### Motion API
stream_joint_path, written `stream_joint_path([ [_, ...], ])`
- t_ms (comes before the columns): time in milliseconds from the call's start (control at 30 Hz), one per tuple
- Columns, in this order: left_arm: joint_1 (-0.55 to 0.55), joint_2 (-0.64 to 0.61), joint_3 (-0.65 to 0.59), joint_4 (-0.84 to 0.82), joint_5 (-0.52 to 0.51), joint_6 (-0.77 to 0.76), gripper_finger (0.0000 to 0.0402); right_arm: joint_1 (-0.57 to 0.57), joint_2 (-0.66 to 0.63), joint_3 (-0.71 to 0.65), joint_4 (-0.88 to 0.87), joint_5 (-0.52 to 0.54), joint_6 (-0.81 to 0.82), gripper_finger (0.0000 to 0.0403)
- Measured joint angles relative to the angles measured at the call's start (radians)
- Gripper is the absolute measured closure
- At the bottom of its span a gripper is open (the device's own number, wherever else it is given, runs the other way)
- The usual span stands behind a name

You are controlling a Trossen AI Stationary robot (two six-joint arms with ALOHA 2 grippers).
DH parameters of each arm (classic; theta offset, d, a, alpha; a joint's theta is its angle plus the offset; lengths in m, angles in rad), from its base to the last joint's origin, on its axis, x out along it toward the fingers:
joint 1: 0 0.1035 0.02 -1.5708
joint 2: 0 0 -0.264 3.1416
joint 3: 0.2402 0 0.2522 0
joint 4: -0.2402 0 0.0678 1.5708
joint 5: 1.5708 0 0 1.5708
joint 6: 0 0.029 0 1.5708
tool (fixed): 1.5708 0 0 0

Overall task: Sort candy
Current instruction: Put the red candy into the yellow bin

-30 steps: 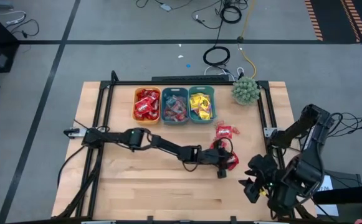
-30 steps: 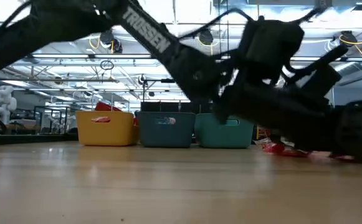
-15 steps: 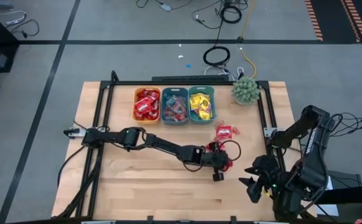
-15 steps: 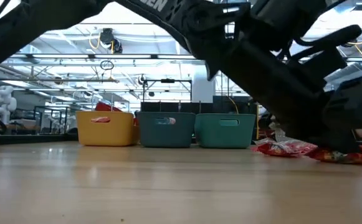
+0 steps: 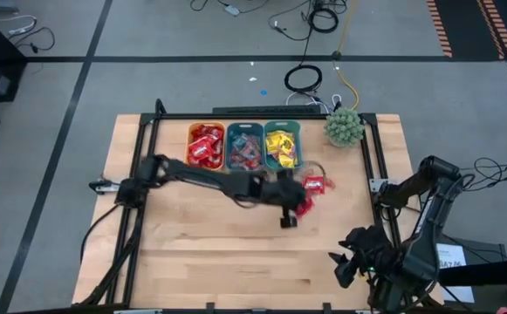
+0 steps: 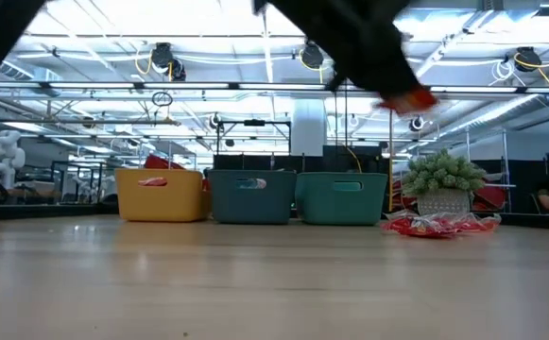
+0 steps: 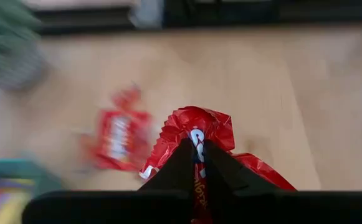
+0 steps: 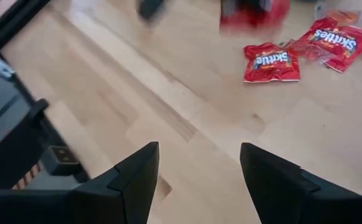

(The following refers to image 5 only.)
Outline white paper sign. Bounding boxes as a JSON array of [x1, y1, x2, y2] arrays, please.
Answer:
[[435, 242, 476, 304]]

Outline green plastic bin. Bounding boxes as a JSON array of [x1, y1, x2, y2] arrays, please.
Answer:
[[263, 119, 303, 172]]

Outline black left base cable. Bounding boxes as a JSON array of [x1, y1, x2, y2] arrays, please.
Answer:
[[79, 202, 121, 263]]

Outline black floor cable coil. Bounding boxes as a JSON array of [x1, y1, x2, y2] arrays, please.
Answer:
[[308, 7, 340, 35], [284, 64, 325, 94]]

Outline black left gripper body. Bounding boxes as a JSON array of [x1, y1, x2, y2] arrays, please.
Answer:
[[257, 173, 308, 212]]

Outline potted artificial green plant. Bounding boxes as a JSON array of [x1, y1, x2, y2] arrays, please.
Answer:
[[324, 107, 366, 148]]

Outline yellow cable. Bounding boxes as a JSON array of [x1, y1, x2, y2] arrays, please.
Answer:
[[332, 0, 361, 112]]

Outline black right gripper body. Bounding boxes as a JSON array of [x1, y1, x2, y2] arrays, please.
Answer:
[[344, 225, 407, 289]]

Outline black ribbed bar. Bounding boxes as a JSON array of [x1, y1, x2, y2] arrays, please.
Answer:
[[212, 105, 328, 116]]

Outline yellow plastic bin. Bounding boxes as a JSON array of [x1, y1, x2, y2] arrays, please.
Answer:
[[185, 120, 227, 172]]

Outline thin black floor cable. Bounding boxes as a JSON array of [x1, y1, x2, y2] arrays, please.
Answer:
[[15, 26, 57, 55]]

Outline black side table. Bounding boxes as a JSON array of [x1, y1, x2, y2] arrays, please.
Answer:
[[435, 256, 507, 288]]

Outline long black floor cable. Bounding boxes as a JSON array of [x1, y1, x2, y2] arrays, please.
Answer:
[[268, 11, 314, 67]]

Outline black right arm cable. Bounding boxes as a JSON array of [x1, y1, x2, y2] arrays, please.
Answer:
[[460, 156, 507, 193]]

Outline thin white floor cable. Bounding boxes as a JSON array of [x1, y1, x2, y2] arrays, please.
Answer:
[[0, 15, 38, 37]]

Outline blue plastic bin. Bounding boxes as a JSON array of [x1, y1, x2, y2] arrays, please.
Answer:
[[225, 122, 266, 174]]

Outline silver mount plate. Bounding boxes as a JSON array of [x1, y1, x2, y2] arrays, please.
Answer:
[[368, 177, 397, 193], [88, 179, 120, 195]]

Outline black orange-striped floor mat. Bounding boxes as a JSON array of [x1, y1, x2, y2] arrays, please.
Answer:
[[425, 0, 507, 62]]

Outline yellow purple Sour Patch bag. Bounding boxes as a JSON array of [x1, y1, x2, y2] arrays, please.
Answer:
[[279, 151, 299, 170]]

